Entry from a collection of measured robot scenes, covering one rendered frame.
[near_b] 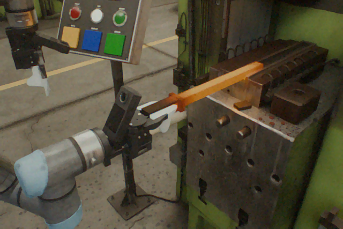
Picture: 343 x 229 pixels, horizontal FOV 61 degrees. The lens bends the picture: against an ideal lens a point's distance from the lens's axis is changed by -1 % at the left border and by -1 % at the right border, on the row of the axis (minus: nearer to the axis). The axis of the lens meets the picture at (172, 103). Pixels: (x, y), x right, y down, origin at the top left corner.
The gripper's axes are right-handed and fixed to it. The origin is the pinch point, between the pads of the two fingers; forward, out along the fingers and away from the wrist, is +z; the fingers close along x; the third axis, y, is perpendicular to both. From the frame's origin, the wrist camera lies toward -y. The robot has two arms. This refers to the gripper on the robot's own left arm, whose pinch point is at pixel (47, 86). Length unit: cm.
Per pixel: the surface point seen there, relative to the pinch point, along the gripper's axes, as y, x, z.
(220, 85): -42, 35, -7
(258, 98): -54, 38, -1
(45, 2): -31, -455, 67
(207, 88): -37, 36, -8
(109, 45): -23.6, -8.3, -7.0
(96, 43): -19.8, -12.7, -6.8
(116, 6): -28.9, -14.1, -19.1
